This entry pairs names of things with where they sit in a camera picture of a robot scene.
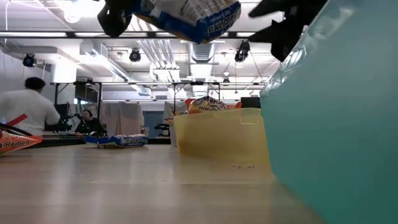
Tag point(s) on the round ceiling lamp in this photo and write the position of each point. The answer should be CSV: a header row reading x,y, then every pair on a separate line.
x,y
72,14

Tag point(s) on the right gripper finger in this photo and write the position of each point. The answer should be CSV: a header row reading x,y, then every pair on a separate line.
x,y
276,7
284,39

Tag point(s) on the red background object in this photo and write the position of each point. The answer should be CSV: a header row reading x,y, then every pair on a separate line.
x,y
17,120

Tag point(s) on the blue Maruchan ramen packet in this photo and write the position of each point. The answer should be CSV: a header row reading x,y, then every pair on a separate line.
x,y
124,141
192,21

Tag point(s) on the green plastic container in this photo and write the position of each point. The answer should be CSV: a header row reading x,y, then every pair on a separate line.
x,y
342,124

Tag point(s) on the yellow plastic container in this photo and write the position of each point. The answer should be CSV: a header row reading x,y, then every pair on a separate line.
x,y
217,137

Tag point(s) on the person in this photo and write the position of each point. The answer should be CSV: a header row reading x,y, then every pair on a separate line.
x,y
28,109
88,124

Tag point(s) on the white ceiling duct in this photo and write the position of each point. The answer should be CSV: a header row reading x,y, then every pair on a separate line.
x,y
115,70

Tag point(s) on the white cloth cover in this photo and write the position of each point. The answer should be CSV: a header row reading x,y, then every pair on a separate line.
x,y
122,118
170,109

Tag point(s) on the orange Maruchan ramen packet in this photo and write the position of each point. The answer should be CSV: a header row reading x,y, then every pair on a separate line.
x,y
15,143
211,104

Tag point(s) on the black metal table frame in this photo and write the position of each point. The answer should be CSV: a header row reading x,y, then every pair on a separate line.
x,y
62,142

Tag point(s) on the black background robot arm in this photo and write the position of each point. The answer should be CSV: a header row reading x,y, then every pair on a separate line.
x,y
66,124

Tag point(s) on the black background station frame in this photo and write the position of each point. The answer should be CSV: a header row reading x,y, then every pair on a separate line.
x,y
140,83

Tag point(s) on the white hanging box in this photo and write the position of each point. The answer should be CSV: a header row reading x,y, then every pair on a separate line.
x,y
63,73

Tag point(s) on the silver ventilation duct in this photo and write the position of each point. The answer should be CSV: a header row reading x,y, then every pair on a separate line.
x,y
202,51

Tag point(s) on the black computer monitor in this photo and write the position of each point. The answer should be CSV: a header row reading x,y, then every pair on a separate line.
x,y
250,102

